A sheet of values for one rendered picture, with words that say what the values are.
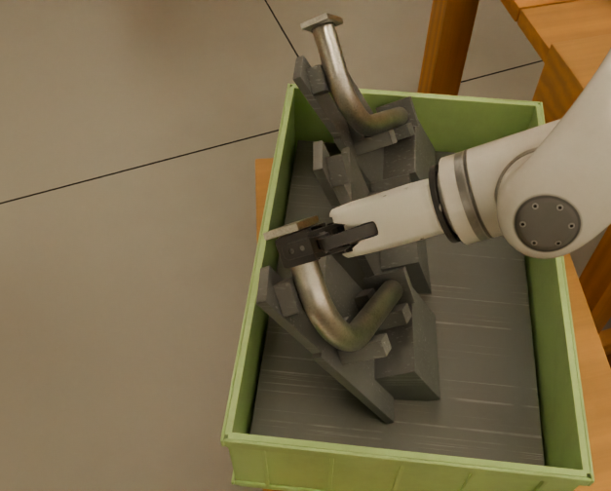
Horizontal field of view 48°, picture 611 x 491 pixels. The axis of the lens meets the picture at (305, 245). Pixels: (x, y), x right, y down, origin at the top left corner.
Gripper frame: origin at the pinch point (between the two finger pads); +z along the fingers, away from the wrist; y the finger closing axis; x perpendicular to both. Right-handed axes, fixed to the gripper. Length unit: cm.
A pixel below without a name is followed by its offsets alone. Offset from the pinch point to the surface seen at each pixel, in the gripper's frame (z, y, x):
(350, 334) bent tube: -0.6, -2.5, 10.6
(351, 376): 4.3, -9.9, 17.3
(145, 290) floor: 101, -99, 6
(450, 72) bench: 5, -137, -26
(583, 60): -29, -77, -13
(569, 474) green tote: -16.5, -11.3, 33.2
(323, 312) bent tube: 0.0, 0.9, 7.0
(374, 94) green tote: 2, -47, -17
